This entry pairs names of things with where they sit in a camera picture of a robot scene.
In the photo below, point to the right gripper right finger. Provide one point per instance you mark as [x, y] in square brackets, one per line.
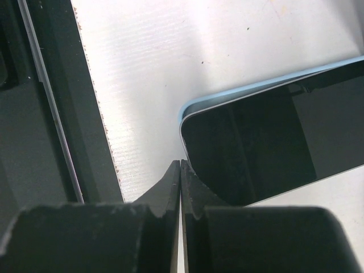
[218, 237]

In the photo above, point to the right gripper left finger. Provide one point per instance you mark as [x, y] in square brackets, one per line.
[139, 236]

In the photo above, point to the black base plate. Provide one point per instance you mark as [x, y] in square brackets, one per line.
[53, 142]

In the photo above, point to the light blue phone face down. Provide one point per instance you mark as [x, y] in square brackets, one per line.
[277, 140]

